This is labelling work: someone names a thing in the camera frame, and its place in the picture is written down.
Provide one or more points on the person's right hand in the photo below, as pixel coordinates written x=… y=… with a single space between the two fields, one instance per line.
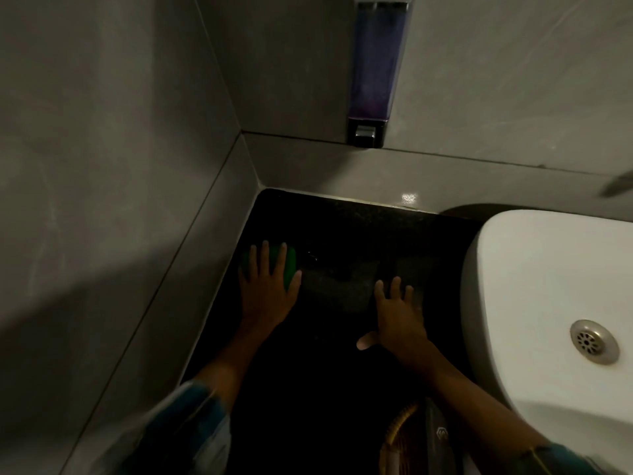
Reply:
x=400 y=331

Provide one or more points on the person's left hand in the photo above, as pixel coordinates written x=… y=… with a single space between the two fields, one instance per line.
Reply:
x=264 y=296

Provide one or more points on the person's right thumb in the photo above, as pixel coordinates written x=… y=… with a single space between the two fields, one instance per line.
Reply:
x=367 y=341

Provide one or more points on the person's left middle finger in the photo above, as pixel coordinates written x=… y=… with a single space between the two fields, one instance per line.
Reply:
x=267 y=257

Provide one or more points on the person's left thumb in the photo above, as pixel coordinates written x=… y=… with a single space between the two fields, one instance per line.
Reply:
x=295 y=281

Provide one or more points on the person's right middle finger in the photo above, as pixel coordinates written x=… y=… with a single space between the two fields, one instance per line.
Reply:
x=396 y=291

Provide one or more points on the green sponge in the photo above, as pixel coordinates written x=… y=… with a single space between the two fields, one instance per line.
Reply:
x=292 y=262

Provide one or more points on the person's left forearm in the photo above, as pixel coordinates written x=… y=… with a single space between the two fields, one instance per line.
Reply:
x=227 y=361

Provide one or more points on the person's right forearm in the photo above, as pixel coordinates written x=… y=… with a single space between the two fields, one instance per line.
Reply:
x=474 y=410

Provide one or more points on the woven wicker basket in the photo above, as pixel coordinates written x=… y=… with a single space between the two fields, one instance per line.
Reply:
x=390 y=435

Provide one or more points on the dark packet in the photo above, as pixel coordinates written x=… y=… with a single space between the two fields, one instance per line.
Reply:
x=442 y=440

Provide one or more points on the white ceramic sink basin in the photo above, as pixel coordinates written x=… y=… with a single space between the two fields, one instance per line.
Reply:
x=539 y=272

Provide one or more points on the blue plaid shirt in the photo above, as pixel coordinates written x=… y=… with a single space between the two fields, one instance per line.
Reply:
x=178 y=435

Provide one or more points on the metal sink drain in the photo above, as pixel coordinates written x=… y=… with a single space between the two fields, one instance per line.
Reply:
x=593 y=341

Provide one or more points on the wall-mounted purple soap dispenser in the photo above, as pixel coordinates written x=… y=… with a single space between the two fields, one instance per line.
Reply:
x=378 y=69

